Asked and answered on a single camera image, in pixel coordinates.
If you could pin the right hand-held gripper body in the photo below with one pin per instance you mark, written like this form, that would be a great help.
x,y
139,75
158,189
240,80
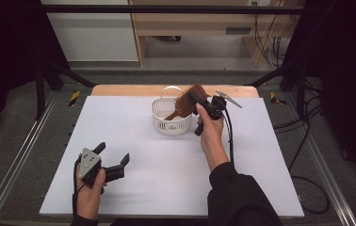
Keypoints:
x,y
217,108

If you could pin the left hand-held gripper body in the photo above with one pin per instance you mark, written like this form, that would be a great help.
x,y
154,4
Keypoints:
x,y
88,163

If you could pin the brown wooden hairbrush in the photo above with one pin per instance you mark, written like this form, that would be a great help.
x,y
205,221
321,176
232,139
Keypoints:
x,y
185,103

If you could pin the white plastic basket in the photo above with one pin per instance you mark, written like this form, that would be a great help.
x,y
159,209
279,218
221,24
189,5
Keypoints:
x,y
171,127

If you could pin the person's right hand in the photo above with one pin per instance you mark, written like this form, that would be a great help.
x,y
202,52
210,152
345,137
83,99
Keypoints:
x,y
212,138

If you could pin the person's left hand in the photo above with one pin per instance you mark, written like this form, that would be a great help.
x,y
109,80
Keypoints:
x,y
88,201

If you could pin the yellow black striped tape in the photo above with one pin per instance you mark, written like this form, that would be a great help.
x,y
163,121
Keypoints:
x,y
275,99
74,98

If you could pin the light wooden desk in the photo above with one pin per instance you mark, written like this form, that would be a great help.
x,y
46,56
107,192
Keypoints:
x,y
195,22

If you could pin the white cabinet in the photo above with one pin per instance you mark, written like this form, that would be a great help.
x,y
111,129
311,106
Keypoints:
x,y
94,34

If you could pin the black curtain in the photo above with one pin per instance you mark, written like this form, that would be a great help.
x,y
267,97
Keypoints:
x,y
6,47
348,62

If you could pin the aluminium floor rail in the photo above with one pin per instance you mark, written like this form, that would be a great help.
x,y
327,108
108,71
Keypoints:
x,y
19,157
330,179

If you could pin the black frame leg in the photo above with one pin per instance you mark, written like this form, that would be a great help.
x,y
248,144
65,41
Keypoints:
x,y
39,91
300,88

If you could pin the black horizontal frame bar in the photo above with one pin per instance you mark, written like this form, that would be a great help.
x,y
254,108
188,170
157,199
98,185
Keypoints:
x,y
166,9

